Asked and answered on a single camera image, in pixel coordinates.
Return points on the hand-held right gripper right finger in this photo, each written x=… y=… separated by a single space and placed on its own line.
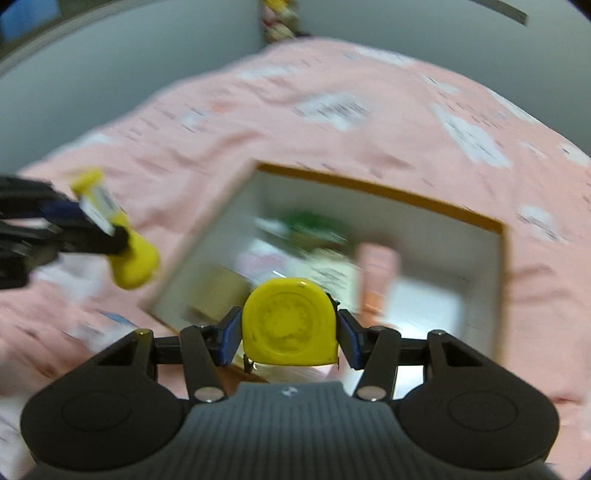
x=350 y=339

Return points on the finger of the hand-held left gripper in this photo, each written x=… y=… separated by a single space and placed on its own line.
x=78 y=240
x=60 y=210

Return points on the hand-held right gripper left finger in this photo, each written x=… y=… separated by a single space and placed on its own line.
x=231 y=334

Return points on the yellow tape measure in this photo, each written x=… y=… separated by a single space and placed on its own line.
x=288 y=323

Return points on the yellow bottle with bulbous cap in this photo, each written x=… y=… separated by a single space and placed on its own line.
x=134 y=261

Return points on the beige tissue pack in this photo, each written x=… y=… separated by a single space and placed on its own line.
x=332 y=277

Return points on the clear plastic container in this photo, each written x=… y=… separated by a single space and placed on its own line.
x=378 y=272

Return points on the white labelled tin box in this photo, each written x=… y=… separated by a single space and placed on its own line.
x=261 y=262

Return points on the orange cardboard box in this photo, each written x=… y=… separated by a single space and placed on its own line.
x=203 y=240

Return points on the green liquid bottle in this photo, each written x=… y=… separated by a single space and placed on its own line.
x=314 y=225

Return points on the blue screen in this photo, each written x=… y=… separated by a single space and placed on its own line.
x=27 y=18

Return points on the pink printed blanket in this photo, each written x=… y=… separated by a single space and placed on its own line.
x=323 y=115

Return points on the colourful background clutter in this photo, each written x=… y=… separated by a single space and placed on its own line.
x=279 y=18

